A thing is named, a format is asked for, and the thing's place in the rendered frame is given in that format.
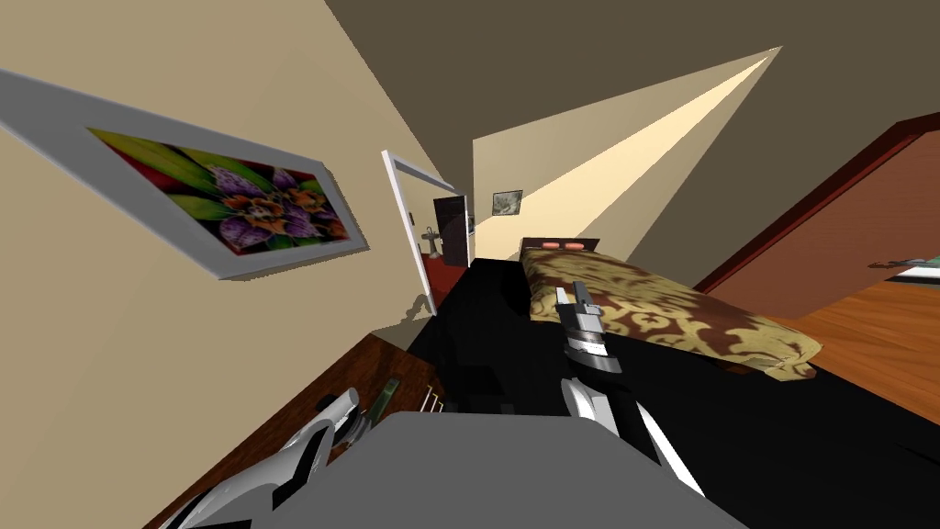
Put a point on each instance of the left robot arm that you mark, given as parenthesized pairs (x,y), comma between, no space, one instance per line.
(286,463)

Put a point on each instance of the grey framed flower picture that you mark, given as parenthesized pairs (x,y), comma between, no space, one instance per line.
(228,198)

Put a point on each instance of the green flat object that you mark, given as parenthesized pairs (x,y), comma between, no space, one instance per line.
(385,400)

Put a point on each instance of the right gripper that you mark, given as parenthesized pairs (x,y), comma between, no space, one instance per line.
(580,319)

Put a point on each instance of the small grey wall picture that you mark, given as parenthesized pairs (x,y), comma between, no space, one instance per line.
(507,203)

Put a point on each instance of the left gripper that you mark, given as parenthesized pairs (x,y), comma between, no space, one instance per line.
(355,432)

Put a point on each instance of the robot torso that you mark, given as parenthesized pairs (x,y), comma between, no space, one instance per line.
(485,477)

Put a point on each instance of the bed with patterned gold blanket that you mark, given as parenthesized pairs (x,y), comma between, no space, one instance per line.
(661,316)

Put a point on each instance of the dark brown door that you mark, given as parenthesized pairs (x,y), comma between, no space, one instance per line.
(451,231)

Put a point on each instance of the reddish brown door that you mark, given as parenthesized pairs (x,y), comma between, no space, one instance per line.
(844,235)

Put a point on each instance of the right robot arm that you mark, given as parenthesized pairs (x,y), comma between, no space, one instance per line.
(593,353)

